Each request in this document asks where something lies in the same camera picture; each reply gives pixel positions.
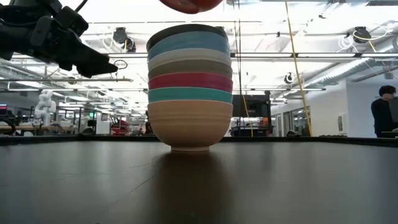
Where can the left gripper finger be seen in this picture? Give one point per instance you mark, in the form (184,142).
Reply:
(93,62)

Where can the beige bowl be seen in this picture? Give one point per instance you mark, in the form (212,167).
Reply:
(189,66)

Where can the pink bowl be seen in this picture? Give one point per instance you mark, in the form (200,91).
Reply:
(189,80)

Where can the blue bowl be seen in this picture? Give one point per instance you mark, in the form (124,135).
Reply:
(189,40)

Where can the dark grey bowl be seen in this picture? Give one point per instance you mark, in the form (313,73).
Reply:
(186,28)

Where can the teal bowl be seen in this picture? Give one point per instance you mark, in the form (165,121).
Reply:
(189,94)

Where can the coral red bowl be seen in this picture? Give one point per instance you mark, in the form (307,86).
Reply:
(191,5)

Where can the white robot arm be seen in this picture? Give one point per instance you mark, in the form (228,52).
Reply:
(45,107)

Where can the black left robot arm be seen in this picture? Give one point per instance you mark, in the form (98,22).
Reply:
(31,4)

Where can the white cabinet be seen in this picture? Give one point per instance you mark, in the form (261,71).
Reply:
(102,123)

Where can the red tool cart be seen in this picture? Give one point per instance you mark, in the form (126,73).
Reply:
(119,127)

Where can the wooden workbench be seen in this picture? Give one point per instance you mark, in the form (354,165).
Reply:
(37,128)

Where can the peach bowl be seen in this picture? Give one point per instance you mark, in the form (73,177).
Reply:
(189,124)

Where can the black display screen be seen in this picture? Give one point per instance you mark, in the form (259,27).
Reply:
(252,105)

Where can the long ceiling light strip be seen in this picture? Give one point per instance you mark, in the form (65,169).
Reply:
(326,55)

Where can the person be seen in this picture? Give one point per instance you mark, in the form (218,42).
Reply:
(381,115)

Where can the black computer monitor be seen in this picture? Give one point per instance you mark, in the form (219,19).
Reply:
(394,109)

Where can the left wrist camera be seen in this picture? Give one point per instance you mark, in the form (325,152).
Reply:
(71,20)

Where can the silver ventilation duct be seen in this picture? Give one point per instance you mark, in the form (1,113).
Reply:
(342,73)

